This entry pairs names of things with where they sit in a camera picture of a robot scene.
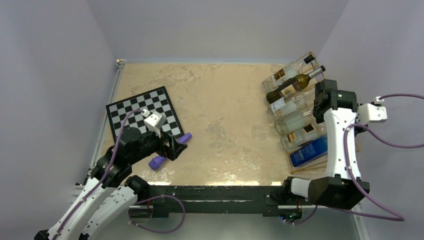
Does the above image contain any clear square black-label bottle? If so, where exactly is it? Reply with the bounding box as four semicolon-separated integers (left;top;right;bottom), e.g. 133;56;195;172
280;122;327;153

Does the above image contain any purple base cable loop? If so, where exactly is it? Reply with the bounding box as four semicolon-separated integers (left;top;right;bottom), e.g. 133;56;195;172
128;195;186;235

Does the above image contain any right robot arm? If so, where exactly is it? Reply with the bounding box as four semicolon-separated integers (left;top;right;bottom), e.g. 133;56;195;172
280;79;370;210

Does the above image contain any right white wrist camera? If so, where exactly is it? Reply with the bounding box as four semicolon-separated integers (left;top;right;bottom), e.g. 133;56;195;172
356;96;388;125

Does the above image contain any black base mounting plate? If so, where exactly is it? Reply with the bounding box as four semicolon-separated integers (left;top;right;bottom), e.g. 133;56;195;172
140;185;306;218

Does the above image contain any purple flashlight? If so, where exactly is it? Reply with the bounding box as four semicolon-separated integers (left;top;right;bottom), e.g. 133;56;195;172
148;133;192;170

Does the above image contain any clear bottle black cap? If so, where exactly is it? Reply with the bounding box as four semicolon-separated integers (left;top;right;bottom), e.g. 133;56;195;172
262;52;319;93

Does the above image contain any clear round short bottle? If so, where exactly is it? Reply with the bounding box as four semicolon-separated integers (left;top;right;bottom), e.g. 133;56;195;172
268;88;315;119

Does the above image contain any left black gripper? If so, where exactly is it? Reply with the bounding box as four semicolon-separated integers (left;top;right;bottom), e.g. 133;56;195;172
128;125;187;164

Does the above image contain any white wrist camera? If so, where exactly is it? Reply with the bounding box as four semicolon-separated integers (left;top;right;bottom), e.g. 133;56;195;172
141;109;166;138
356;96;388;125

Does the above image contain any black white chessboard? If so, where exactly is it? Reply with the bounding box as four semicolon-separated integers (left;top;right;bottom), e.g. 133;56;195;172
105;86;185;144

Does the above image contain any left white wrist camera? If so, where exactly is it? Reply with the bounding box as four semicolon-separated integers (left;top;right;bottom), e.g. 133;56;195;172
141;109;166;138

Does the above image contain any dark green wine bottle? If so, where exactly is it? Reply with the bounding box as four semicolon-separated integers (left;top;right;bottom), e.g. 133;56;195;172
265;65;326;104

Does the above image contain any clear wine bottle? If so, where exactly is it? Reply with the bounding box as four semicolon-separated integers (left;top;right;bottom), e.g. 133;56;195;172
274;106;315;136

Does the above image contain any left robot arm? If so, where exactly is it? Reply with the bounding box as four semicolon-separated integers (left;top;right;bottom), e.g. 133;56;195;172
34;127;191;240

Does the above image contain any blue square glass bottle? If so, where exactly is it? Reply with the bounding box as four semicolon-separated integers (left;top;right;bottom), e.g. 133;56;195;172
288;134;328;167

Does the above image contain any gold wire wine rack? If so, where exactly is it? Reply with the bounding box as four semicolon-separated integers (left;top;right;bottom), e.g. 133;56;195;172
263;51;360;175

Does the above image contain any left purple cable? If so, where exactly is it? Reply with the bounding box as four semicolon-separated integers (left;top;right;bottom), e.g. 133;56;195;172
51;109;150;240

